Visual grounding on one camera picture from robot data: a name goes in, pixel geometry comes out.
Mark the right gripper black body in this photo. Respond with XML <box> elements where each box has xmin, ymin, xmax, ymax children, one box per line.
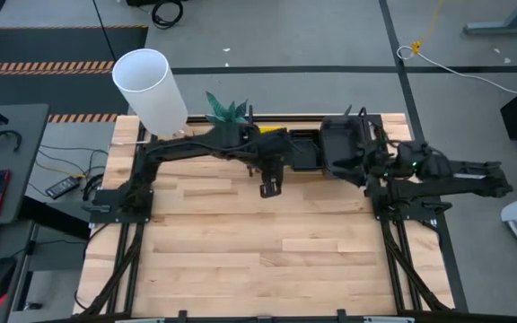
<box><xmin>367</xmin><ymin>142</ymin><xmax>406</xmax><ymax>187</ymax></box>

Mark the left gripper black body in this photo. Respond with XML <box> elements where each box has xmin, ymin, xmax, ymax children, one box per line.
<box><xmin>244</xmin><ymin>127</ymin><xmax>294</xmax><ymax>183</ymax></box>

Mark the black dish rack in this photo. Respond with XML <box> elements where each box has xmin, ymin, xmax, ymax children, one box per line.
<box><xmin>246</xmin><ymin>105</ymin><xmax>372</xmax><ymax>178</ymax></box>

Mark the green plant in white pot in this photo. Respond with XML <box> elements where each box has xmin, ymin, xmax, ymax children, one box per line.
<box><xmin>204</xmin><ymin>91</ymin><xmax>250</xmax><ymax>125</ymax></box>

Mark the white lamp with wooden base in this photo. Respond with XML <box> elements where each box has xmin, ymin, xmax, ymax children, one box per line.
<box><xmin>111</xmin><ymin>48</ymin><xmax>190</xmax><ymax>138</ymax></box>

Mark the grey metal desk foot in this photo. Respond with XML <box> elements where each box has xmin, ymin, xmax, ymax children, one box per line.
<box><xmin>462</xmin><ymin>0</ymin><xmax>517</xmax><ymax>37</ymax></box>

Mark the black power adapter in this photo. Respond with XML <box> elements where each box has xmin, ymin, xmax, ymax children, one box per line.
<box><xmin>44</xmin><ymin>175</ymin><xmax>83</xmax><ymax>200</ymax></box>

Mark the black mat with hazard stripes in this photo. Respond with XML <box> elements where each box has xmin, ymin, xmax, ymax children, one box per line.
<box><xmin>0</xmin><ymin>24</ymin><xmax>150</xmax><ymax>124</ymax></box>

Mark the grey desk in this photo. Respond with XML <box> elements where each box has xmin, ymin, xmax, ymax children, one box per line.
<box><xmin>0</xmin><ymin>103</ymin><xmax>49</xmax><ymax>226</ymax></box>

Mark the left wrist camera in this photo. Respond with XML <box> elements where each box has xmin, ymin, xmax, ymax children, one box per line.
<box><xmin>258</xmin><ymin>179</ymin><xmax>284</xmax><ymax>200</ymax></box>

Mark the black aluminium rig frame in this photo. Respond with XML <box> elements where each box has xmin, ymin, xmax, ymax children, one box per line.
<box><xmin>74</xmin><ymin>106</ymin><xmax>470</xmax><ymax>323</ymax></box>

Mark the white floor cable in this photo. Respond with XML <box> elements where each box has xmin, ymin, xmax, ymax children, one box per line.
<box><xmin>396</xmin><ymin>44</ymin><xmax>517</xmax><ymax>95</ymax></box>

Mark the yellow cord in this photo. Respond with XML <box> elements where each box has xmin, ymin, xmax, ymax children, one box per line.
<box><xmin>410</xmin><ymin>0</ymin><xmax>446</xmax><ymax>56</ymax></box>

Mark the coiled black cable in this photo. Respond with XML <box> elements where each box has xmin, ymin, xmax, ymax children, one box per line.
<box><xmin>150</xmin><ymin>0</ymin><xmax>185</xmax><ymax>31</ymax></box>

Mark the black cable bundle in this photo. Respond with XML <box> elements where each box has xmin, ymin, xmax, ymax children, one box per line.
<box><xmin>81</xmin><ymin>172</ymin><xmax>106</xmax><ymax>202</ymax></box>

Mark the thin black floor cable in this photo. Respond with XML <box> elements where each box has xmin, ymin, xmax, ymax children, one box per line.
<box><xmin>91</xmin><ymin>0</ymin><xmax>118</xmax><ymax>63</ymax></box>

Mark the thin yellow cable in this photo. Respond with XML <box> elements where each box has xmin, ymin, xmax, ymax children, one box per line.
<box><xmin>35</xmin><ymin>159</ymin><xmax>87</xmax><ymax>179</ymax></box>

